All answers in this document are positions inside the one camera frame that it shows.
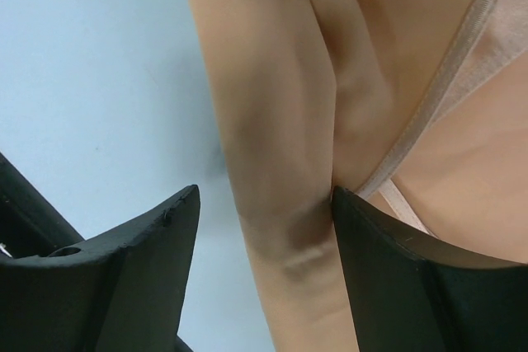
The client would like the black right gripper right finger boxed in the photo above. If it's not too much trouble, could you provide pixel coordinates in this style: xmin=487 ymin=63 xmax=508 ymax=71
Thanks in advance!
xmin=332 ymin=187 xmax=527 ymax=351

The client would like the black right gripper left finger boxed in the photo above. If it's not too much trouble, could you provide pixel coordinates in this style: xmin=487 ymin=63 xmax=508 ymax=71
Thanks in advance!
xmin=1 ymin=185 xmax=200 ymax=351

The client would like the peach satin napkin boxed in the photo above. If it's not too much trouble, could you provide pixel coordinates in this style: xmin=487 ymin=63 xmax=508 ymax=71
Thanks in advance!
xmin=190 ymin=0 xmax=527 ymax=351

